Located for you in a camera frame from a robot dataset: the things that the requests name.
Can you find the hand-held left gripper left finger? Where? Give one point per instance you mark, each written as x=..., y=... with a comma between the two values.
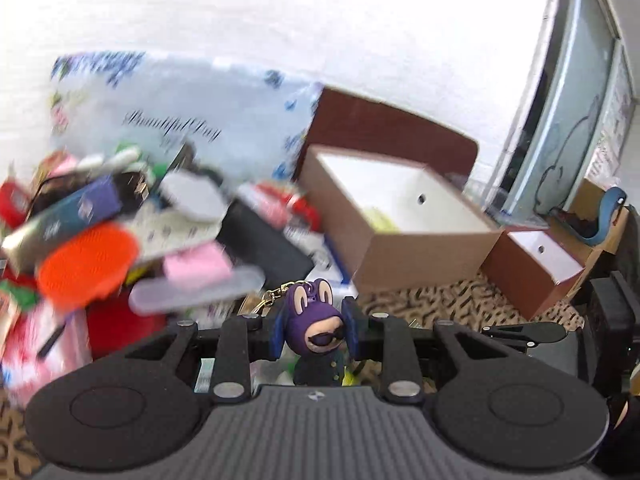
x=278, y=332

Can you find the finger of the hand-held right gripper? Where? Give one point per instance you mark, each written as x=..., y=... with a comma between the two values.
x=530, y=332

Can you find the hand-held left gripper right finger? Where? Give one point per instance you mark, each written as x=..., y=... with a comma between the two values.
x=354, y=332

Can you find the large brown cardboard box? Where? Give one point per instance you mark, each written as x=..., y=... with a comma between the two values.
x=425, y=265

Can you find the small brown cardboard box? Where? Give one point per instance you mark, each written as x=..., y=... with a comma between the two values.
x=520, y=280

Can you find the white box with blue edge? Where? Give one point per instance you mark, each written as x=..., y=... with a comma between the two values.
x=335, y=260

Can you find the black flat pouch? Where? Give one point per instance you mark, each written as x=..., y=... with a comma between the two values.
x=265, y=255

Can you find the translucent plastic case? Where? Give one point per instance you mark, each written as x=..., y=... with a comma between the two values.
x=200, y=290

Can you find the leopard print tablecloth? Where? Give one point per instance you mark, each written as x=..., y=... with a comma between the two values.
x=440, y=305

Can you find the pink cloth item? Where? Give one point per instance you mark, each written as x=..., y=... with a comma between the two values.
x=195, y=265

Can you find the blue curved plastic object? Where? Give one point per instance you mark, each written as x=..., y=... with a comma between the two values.
x=607, y=210

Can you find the yellow carton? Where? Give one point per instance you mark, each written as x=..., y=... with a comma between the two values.
x=380, y=220

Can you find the red and white tube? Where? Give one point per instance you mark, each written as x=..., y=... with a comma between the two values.
x=280, y=205

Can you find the plain cardboard box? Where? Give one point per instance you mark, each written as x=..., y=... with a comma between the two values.
x=585, y=200

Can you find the clear plastic container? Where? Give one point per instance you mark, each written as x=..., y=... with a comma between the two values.
x=480, y=195

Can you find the white patterned cloth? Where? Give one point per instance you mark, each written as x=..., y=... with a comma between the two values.
x=170, y=232

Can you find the red box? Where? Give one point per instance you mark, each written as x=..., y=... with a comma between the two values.
x=120, y=330

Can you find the grey felt piece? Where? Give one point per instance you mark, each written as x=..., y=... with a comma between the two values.
x=195, y=195

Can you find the orange silicone brush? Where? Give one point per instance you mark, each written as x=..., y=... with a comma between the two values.
x=85, y=265

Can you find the paper notice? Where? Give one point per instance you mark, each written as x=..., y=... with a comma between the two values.
x=617, y=120

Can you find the dark brown box lid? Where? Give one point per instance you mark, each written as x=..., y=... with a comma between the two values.
x=390, y=120

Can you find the purple box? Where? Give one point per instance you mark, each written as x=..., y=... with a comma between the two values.
x=85, y=205

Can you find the floral white plastic bag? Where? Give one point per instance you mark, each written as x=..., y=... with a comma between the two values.
x=200, y=105

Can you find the glass door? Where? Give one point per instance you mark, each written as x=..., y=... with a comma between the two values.
x=570, y=85

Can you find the pink patterned packet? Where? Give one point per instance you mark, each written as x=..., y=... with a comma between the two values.
x=35, y=355

